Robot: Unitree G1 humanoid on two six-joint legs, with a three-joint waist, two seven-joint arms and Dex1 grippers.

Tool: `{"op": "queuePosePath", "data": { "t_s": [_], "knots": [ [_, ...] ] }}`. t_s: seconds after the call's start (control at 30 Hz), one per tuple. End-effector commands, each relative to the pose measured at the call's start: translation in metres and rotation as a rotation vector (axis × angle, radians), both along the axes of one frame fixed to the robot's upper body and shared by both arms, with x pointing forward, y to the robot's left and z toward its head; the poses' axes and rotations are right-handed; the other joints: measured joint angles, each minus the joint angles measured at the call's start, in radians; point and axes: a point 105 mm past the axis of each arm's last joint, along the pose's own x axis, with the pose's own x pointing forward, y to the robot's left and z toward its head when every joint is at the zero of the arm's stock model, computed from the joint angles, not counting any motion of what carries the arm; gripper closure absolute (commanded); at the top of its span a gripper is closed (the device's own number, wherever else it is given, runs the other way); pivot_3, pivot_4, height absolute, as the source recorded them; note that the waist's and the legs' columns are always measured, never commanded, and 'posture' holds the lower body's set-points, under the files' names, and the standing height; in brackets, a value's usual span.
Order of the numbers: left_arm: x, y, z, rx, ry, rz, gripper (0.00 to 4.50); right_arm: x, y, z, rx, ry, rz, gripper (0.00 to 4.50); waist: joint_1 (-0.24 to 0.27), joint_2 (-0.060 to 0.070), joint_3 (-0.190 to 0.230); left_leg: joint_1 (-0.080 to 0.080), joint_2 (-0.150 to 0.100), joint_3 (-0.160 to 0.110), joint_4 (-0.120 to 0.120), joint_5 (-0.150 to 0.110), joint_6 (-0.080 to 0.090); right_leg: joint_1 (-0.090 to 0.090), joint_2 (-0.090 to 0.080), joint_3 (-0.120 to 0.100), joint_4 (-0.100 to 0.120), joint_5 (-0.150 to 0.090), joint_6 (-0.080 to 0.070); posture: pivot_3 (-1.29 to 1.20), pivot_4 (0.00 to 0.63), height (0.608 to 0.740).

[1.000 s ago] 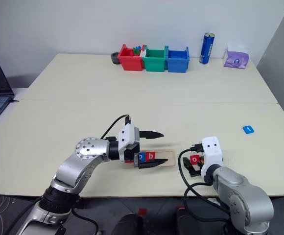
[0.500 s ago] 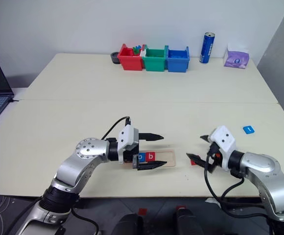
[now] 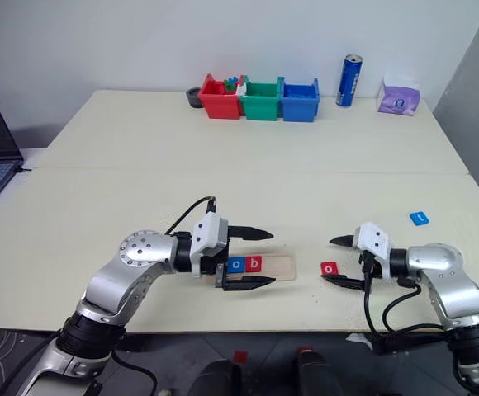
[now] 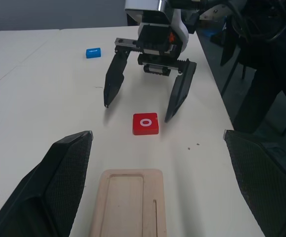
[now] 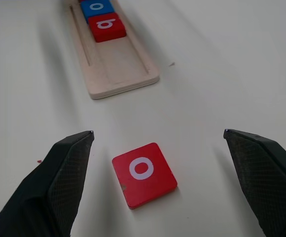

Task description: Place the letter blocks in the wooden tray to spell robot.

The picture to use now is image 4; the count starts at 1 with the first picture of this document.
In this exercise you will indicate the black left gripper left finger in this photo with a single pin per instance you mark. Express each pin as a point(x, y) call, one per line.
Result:
point(44, 187)

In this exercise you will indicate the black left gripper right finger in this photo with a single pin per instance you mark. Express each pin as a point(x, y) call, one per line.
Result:
point(266, 187)

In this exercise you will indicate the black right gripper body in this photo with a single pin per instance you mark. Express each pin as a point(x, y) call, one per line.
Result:
point(154, 39)

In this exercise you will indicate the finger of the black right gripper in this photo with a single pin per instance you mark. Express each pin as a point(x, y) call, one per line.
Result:
point(180, 93)
point(113, 79)

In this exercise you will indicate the red letter tile o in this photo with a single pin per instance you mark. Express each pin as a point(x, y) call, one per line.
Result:
point(146, 123)

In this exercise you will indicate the blue letter tile l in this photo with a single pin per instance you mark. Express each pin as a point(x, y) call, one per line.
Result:
point(93, 52)

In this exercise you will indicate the light wooden letter tray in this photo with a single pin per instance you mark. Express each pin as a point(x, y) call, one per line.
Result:
point(128, 205)

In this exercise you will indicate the dark robot lower body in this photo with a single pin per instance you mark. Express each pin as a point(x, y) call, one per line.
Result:
point(268, 74)

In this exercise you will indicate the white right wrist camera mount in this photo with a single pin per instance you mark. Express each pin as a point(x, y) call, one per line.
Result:
point(182, 27)

